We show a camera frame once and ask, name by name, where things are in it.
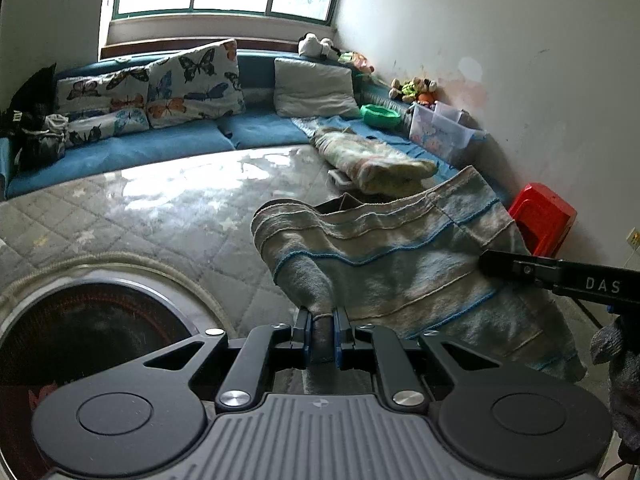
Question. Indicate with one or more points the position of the long butterfly print pillow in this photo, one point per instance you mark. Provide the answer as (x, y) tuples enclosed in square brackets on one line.
[(102, 94)]

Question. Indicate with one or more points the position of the round black induction cooktop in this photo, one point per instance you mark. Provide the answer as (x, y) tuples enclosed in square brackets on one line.
[(69, 334)]

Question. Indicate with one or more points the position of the white plush toy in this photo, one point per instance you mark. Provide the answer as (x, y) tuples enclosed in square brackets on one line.
[(310, 46)]

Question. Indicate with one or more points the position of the green plastic bowl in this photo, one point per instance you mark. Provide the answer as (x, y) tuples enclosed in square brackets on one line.
[(380, 117)]

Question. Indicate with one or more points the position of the red plastic stool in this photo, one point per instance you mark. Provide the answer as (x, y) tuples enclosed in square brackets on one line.
[(543, 218)]

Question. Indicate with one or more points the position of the blue sofa bench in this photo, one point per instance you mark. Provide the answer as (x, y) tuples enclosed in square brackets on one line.
[(258, 127)]

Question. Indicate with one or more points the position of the white object under blanket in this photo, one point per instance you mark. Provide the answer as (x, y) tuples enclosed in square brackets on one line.
[(341, 181)]

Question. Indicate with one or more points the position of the black bag on sofa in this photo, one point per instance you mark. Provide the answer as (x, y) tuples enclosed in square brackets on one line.
[(33, 102)]

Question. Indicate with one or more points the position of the grey plain pillow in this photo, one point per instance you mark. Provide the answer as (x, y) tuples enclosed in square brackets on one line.
[(305, 89)]

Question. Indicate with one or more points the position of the large butterfly print pillow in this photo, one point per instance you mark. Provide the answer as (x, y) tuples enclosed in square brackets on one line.
[(201, 83)]

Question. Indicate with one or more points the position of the small butterfly print cushion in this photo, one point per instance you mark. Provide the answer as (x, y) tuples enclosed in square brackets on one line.
[(94, 129)]

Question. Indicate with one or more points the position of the colourful plush toys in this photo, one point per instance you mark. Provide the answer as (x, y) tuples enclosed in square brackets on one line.
[(416, 90)]

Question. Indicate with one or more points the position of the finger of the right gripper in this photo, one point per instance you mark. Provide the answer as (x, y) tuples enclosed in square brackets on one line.
[(614, 287)]

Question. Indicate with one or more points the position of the grey quilted table cover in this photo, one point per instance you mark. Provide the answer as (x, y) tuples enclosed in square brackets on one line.
[(192, 214)]

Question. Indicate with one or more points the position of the clear plastic storage box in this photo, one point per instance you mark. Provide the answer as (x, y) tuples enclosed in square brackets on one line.
[(441, 132)]

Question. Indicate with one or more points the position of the crumpled clothes pile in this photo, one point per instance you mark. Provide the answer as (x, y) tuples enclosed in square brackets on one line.
[(41, 141)]

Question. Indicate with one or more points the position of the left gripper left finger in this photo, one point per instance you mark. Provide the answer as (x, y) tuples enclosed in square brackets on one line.
[(267, 349)]

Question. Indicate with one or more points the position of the folded floral blanket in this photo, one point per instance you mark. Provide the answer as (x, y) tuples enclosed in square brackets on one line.
[(373, 166)]

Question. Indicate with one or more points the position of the blue striped fuzzy sweater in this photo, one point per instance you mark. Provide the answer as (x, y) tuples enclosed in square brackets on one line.
[(411, 265)]

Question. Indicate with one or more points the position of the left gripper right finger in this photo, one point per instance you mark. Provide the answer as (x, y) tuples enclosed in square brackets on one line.
[(377, 350)]

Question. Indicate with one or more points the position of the gloved right hand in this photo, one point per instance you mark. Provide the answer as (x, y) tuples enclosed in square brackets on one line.
[(618, 345)]

